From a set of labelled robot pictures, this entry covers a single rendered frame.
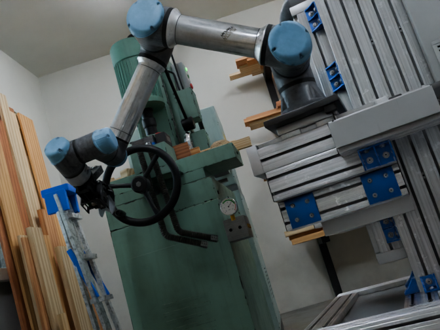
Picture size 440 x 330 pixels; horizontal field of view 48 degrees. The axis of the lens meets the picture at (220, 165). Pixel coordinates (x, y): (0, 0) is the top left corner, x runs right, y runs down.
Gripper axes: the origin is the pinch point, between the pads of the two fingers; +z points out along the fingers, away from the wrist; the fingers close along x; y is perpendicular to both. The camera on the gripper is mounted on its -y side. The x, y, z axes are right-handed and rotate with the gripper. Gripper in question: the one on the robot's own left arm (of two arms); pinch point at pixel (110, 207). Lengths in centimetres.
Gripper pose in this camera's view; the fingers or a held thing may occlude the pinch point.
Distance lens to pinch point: 171.7
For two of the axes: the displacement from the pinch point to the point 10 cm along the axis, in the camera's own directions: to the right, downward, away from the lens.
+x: 9.4, -3.1, -1.2
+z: 3.0, 6.1, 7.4
